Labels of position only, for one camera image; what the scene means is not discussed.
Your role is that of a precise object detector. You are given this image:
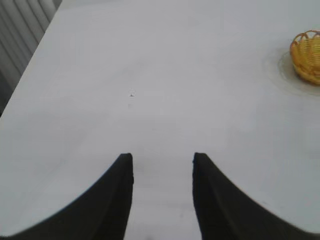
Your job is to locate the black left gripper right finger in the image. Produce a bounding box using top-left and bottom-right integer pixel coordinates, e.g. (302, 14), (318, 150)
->
(191, 152), (320, 240)

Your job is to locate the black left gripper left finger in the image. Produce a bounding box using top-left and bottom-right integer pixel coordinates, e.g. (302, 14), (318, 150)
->
(0, 152), (134, 240)

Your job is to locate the yellow woven wicker basket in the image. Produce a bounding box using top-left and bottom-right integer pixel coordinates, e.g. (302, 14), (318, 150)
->
(289, 29), (320, 87)

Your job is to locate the grey pleated curtain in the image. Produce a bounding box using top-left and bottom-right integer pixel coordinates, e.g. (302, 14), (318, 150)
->
(0, 0), (62, 117)

